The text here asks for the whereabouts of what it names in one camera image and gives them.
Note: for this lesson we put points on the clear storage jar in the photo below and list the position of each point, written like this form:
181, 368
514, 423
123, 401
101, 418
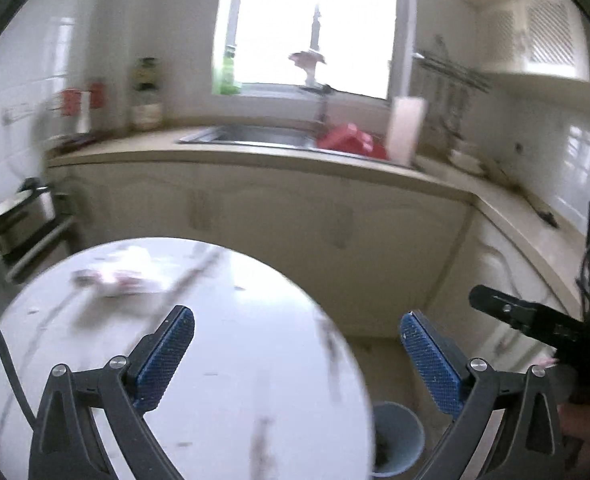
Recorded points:
147, 112

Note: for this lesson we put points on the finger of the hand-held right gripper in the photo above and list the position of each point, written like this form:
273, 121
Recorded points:
520, 315

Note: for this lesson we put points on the blue grey bin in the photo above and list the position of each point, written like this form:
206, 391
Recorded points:
400, 430

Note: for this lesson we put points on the white dishes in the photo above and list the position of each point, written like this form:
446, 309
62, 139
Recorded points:
467, 160

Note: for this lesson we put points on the steel rice cooker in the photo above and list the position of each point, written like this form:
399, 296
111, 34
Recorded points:
15, 207

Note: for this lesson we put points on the white appliance stand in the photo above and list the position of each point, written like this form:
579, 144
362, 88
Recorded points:
40, 245

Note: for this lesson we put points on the metal faucet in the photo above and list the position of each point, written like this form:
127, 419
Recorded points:
320, 105

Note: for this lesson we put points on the green bottle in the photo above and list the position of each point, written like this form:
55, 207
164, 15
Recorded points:
226, 75

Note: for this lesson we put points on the steel sink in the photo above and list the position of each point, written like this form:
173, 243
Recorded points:
245, 135

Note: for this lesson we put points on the wooden cutting board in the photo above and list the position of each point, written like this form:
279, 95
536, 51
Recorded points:
405, 130

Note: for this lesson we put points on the small dark item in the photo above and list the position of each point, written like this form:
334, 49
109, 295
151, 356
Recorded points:
547, 217

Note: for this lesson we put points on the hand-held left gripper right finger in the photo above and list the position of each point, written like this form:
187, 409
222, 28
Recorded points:
427, 365

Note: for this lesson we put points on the red plastic basin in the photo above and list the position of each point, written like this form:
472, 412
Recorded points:
350, 140

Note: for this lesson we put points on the window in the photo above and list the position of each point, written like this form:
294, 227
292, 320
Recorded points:
275, 25

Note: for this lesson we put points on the wall utensil rail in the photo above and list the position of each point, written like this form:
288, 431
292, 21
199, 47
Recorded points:
450, 75

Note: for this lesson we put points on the cream kitchen cabinet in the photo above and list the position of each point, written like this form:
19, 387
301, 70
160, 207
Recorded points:
275, 210

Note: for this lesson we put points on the clear plastic bag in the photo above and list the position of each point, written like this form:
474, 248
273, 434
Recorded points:
125, 272

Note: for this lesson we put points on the yellow label jar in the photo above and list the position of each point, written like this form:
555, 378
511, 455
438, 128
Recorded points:
146, 75

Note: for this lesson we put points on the cream wall cabinet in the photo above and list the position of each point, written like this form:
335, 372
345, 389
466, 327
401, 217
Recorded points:
535, 25

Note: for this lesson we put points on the white rice spoon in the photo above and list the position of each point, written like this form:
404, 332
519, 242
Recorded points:
84, 120

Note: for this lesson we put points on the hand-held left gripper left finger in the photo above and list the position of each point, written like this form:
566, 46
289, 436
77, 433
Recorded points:
167, 355

